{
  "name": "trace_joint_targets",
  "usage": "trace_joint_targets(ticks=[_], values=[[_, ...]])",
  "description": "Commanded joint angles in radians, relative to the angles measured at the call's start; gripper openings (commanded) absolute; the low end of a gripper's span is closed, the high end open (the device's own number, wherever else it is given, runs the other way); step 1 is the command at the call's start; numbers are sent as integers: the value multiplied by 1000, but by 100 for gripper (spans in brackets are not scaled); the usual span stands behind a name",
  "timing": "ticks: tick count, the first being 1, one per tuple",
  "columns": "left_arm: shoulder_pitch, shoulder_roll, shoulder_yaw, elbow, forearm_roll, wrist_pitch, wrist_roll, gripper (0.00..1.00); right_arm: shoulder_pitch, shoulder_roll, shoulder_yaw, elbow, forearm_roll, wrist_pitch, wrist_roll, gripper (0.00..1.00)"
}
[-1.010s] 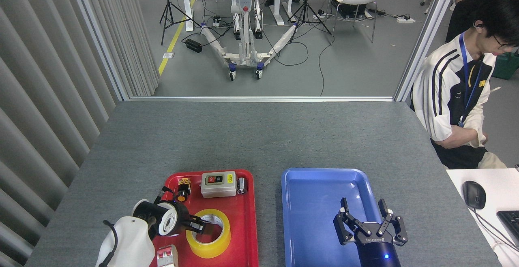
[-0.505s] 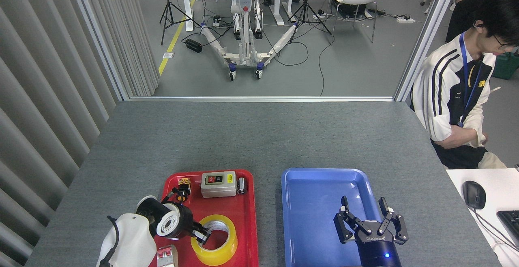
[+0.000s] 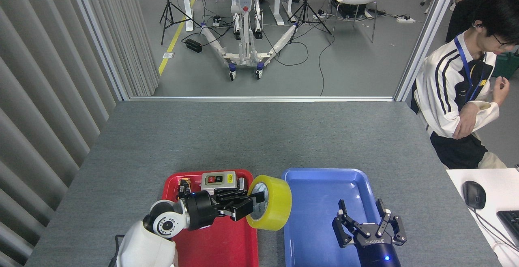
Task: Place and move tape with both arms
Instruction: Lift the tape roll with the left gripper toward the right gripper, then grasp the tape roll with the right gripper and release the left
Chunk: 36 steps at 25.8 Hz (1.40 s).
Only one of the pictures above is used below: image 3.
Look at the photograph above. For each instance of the person's hand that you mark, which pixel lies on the person's hand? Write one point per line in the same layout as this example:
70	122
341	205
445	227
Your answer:
461	129
502	86

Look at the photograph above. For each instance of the white stand on wheels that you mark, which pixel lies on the white stand on wheels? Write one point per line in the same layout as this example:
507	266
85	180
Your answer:
245	36

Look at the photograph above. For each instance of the black power adapter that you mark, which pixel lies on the black power adapter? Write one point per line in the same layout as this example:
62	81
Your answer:
194	45

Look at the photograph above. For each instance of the white power strip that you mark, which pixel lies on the white power strip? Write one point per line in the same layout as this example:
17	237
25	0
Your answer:
405	20

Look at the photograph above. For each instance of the white switch box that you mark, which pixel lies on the white switch box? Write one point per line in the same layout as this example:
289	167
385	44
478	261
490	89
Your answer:
219	180

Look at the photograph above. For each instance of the yellow tape roll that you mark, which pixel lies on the yellow tape roll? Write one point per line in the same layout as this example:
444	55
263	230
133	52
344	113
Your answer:
279	202

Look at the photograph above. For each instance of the black keyboard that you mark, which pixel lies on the black keyboard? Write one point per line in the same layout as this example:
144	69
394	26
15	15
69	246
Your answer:
511	222

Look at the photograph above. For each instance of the yellow and black push button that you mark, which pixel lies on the yellow and black push button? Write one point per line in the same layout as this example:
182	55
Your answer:
184	185

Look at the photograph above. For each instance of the silver frame post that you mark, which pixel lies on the silver frame post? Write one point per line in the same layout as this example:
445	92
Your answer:
425	40
99	40

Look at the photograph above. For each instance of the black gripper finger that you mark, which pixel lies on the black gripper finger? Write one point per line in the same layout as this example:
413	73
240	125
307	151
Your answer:
231	195
341	229
239	210
398	231

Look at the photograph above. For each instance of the seated person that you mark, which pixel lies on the seated person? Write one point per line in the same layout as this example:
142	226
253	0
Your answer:
442	88

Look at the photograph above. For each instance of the white side desk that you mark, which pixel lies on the white side desk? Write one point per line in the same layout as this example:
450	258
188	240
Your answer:
502	186

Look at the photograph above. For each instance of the black computer mouse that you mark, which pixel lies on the black computer mouse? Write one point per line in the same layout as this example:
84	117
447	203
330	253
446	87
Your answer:
474	195

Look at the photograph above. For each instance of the green case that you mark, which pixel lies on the green case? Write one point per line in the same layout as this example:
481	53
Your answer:
509	66

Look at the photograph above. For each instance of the small silver black cylinder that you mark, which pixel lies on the small silver black cylinder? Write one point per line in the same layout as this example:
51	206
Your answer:
242	182

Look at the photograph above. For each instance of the blue plastic tray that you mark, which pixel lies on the blue plastic tray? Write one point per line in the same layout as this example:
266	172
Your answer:
312	234

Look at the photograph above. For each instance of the red plastic tray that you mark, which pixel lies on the red plastic tray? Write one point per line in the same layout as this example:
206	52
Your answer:
219	246

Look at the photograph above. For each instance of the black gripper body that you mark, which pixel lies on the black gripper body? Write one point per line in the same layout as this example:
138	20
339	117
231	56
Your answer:
377	253
202	210

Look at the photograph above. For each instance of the silver frame rail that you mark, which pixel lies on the silver frame rail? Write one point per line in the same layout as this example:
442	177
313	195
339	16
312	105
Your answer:
259	98

